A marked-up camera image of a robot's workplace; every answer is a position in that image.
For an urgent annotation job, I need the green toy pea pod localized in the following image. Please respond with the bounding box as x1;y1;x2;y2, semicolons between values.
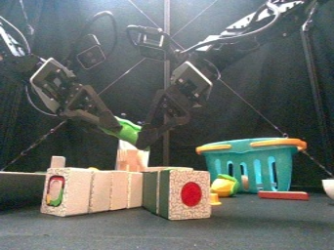
101;116;143;146

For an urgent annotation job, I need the toy stove block red burner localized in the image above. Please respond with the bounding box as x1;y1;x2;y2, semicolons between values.
141;166;214;222

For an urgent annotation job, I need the orange carton behind boxes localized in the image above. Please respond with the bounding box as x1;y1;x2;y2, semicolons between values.
114;140;151;173

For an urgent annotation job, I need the small wooden knob block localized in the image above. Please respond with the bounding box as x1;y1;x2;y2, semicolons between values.
50;155;69;169

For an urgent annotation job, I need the yellow green toy fruit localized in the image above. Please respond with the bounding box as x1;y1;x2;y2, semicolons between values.
210;173;242;198

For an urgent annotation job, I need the teal toy shopping basket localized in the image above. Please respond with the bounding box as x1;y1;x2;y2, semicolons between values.
196;137;309;193

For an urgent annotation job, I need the white toy counter block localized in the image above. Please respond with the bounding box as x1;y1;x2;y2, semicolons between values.
87;170;145;215

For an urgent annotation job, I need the small yellow toy cup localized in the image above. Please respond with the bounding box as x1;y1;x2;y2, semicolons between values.
210;192;224;207

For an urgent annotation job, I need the grey flat board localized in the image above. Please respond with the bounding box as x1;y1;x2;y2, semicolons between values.
0;171;49;210

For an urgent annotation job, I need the red flat wooden block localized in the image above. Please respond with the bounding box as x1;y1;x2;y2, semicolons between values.
257;189;310;201

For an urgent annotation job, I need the white bowl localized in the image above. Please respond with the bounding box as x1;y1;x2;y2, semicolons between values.
321;178;334;200

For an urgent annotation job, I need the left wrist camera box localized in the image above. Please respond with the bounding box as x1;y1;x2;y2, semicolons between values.
75;33;109;71

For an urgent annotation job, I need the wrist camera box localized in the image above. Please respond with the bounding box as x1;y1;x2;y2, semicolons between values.
126;24;174;63
75;33;109;71

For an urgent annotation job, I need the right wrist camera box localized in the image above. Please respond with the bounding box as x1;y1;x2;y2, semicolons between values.
126;24;174;63

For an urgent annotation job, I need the vertical metal frame pole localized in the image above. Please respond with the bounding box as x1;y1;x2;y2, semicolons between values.
162;0;173;168

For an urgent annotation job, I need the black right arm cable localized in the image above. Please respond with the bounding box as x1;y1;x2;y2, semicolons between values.
181;1;284;55

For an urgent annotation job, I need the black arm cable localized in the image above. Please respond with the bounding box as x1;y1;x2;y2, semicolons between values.
65;10;121;66
181;1;284;55

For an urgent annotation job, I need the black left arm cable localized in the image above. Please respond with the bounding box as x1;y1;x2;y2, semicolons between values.
65;10;121;66

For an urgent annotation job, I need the slanted metal frame post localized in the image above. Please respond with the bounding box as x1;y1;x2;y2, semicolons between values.
301;0;332;179

